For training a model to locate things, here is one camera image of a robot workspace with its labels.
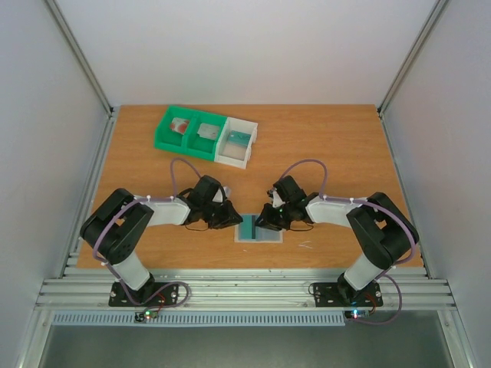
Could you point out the controller board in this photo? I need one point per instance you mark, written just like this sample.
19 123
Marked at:
145 316
357 314

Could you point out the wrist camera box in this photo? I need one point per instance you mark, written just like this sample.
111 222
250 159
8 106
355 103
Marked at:
276 199
227 191

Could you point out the grey card in bin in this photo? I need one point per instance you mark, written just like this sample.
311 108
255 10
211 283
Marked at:
208 131

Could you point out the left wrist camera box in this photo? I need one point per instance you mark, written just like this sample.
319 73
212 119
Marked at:
227 191

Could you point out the white bin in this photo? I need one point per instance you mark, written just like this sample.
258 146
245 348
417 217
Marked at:
232 155

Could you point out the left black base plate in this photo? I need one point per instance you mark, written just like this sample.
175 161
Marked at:
161 293

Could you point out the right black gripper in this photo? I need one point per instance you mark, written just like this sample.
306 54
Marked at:
275 215

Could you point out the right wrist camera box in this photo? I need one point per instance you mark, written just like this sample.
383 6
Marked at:
276 199

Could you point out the teal card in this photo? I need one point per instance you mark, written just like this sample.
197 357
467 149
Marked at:
247 230
238 138

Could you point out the left controller board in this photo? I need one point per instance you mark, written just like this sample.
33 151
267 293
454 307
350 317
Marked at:
145 316

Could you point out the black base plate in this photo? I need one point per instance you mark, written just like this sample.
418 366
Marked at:
329 294
161 293

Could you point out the left aluminium frame post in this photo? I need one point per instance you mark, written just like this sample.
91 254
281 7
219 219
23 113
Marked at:
59 19

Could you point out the aluminium front rail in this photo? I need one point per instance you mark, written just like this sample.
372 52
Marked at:
246 289

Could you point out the green bin far left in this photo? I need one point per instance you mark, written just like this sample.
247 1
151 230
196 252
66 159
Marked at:
173 132

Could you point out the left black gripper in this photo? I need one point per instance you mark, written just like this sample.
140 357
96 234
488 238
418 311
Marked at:
229 219

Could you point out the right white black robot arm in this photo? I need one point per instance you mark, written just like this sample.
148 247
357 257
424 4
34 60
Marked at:
384 234

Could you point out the right controller board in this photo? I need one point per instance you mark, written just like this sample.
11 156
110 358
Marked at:
357 314

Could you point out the teal card in bin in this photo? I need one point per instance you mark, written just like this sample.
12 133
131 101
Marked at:
238 138

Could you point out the aluminium frame post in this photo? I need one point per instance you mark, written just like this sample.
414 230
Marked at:
430 23
59 19

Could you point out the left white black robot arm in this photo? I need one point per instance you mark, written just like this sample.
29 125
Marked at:
116 226

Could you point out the card with red circles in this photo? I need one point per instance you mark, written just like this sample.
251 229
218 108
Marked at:
179 125

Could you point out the right aluminium frame post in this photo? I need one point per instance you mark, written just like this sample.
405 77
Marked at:
430 23

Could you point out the grey slotted cable duct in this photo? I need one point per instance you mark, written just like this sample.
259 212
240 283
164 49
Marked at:
177 319

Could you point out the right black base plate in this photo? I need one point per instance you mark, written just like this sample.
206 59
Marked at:
329 294

